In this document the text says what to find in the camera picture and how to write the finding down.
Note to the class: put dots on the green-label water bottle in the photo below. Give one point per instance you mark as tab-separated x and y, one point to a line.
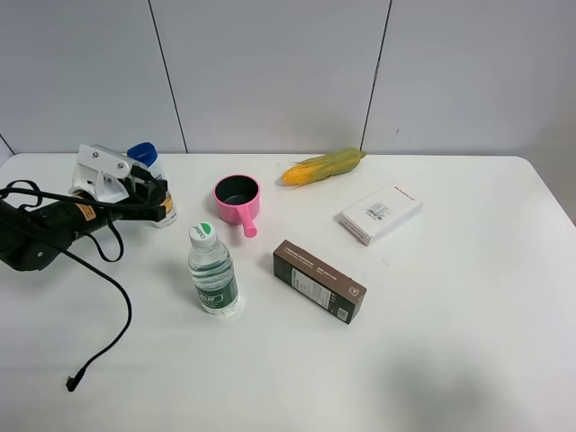
212	270

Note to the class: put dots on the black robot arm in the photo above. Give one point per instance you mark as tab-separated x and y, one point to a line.
21	247

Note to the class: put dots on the brown rectangular carton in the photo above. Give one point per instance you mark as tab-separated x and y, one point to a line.
321	283

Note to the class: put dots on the white flat cardboard box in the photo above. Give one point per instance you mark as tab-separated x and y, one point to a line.
380	213

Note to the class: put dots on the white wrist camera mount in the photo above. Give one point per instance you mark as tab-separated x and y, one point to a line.
99	172

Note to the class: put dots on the yellow corn cob with husk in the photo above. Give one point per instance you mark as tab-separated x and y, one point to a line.
315	169

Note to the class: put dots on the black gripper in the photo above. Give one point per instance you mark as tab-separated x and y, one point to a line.
65	222

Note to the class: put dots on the white blue-capped shampoo bottle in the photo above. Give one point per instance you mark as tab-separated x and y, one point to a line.
147	154

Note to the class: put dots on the pink toy saucepan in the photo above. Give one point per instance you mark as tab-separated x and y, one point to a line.
238	201

